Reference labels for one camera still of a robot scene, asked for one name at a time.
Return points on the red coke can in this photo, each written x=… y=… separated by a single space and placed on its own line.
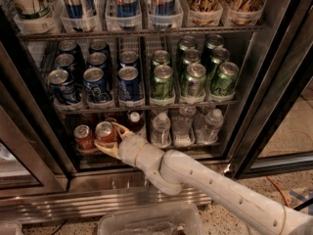
x=84 y=139
x=105 y=132

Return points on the stainless steel display fridge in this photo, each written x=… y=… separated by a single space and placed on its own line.
x=275 y=58

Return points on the clear water bottle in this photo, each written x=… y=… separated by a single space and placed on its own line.
x=160 y=131
x=209 y=127

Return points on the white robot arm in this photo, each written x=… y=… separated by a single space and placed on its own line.
x=170 y=171

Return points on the green can front right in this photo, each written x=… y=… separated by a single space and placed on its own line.
x=224 y=80

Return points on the red bull can middle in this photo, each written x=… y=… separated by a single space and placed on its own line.
x=125 y=0

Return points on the green can front left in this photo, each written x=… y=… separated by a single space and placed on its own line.
x=162 y=82

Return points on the green can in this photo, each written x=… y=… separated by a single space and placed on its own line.
x=218 y=56
x=190 y=56
x=162 y=82
x=192 y=80
x=160 y=57
x=224 y=80

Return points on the clear plastic bin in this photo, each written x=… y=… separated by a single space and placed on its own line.
x=159 y=220

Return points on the clear water bottle right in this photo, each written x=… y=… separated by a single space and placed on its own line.
x=209 y=127

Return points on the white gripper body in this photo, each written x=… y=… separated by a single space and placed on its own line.
x=129 y=150

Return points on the clear water bottle left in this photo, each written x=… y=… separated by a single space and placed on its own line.
x=160 y=131

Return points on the green can front middle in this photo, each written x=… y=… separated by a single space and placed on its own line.
x=192 y=80

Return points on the black tripod leg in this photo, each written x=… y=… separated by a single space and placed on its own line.
x=304 y=205

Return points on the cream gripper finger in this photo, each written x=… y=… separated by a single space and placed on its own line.
x=122 y=131
x=111 y=149

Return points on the blue pepsi can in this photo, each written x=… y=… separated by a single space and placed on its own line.
x=63 y=86
x=68 y=63
x=129 y=84
x=98 y=60
x=129 y=59
x=95 y=83

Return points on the blue pepsi can front right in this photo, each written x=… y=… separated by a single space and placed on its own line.
x=129 y=84

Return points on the blue pepsi can front left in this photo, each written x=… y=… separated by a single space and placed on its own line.
x=63 y=86

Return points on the brown drink bottle white cap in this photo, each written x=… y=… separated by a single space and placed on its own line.
x=136 y=124

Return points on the blue pepsi can front middle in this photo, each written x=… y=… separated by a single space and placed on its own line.
x=95 y=83

